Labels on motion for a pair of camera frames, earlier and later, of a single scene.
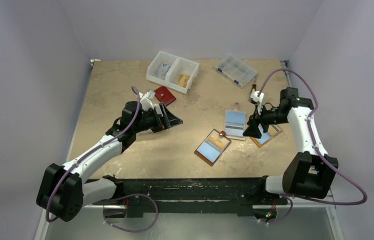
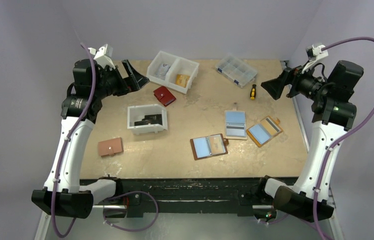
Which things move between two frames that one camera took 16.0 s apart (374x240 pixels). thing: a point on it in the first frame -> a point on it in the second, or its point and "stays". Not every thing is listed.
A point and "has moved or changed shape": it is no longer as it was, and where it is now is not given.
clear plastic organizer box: [235, 71] stays
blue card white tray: [235, 123] stays
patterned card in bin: [162, 71] stays
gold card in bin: [183, 80] stays
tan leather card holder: [212, 146] has moved or changed shape
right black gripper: [259, 121] -> [291, 83]
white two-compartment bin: [177, 73] stays
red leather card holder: [164, 95] stays
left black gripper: [168, 120] -> [135, 81]
